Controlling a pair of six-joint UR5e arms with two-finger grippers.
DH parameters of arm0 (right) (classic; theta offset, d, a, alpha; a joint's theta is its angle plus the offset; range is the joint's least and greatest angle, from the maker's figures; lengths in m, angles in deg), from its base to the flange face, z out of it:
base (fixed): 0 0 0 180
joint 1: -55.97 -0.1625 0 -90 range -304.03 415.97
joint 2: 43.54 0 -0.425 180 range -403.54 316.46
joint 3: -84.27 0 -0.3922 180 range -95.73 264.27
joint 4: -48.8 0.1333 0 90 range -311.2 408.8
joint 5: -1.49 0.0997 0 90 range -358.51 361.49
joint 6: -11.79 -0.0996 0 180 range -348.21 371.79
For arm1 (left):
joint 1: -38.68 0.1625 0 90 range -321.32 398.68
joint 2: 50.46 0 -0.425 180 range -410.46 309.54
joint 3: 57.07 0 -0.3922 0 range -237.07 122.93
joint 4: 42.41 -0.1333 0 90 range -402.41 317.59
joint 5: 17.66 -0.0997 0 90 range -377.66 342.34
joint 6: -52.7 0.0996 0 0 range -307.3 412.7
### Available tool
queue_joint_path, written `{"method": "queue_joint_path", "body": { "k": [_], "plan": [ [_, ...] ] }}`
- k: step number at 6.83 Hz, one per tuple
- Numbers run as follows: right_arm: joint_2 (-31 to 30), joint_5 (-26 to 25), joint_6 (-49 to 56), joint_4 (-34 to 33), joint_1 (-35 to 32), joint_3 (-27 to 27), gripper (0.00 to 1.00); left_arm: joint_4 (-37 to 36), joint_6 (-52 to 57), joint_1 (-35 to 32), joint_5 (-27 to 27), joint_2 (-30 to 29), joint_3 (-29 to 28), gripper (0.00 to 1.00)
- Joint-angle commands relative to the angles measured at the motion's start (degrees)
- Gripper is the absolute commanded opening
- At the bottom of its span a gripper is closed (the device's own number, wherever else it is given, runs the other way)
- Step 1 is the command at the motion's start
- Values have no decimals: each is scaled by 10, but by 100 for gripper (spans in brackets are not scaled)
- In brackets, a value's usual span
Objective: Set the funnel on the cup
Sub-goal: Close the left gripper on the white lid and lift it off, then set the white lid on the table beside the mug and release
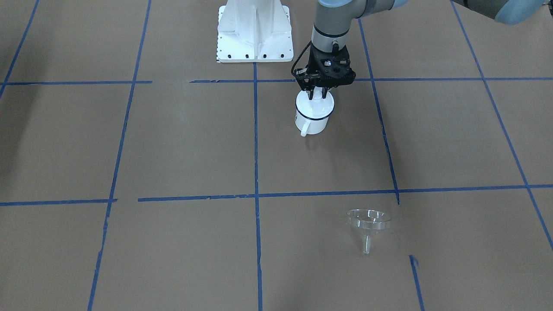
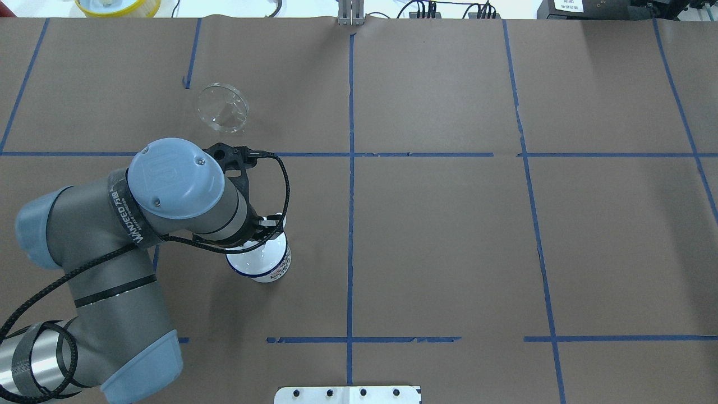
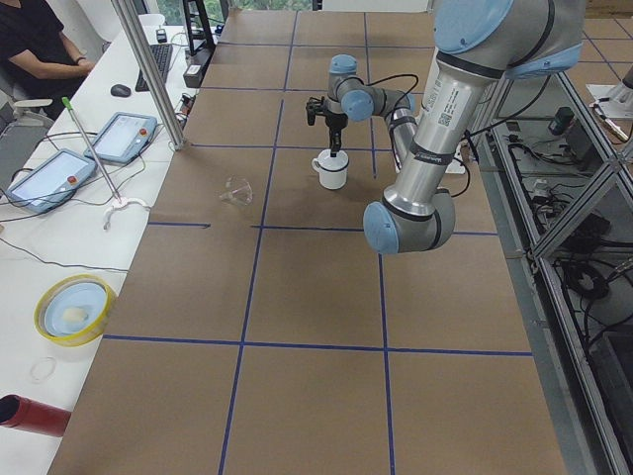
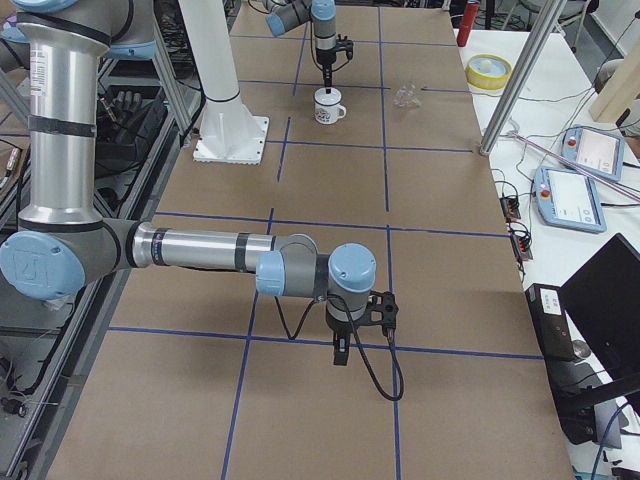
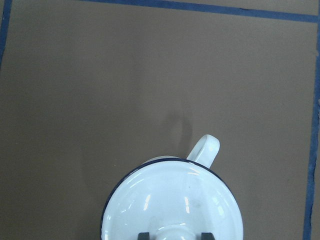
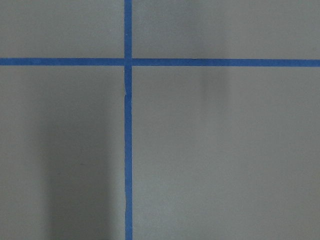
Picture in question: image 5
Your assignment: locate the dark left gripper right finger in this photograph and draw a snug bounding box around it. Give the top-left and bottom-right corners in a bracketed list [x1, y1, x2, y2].
[201, 233, 215, 240]

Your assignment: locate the blue tape right strip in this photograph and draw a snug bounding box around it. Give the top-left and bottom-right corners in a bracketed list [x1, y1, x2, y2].
[303, 99, 320, 240]

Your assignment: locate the blue tape left strip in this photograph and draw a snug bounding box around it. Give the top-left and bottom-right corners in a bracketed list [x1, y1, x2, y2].
[0, 0, 13, 66]

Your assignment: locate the blue tape top strip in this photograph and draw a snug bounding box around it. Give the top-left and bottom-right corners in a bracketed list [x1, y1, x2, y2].
[96, 0, 320, 24]

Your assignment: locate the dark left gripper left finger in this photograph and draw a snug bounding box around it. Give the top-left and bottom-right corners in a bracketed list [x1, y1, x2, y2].
[138, 233, 150, 240]

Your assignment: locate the blue tape strip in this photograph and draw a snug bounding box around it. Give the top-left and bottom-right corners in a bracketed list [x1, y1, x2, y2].
[303, 99, 320, 240]
[0, 0, 13, 66]
[96, 0, 320, 24]

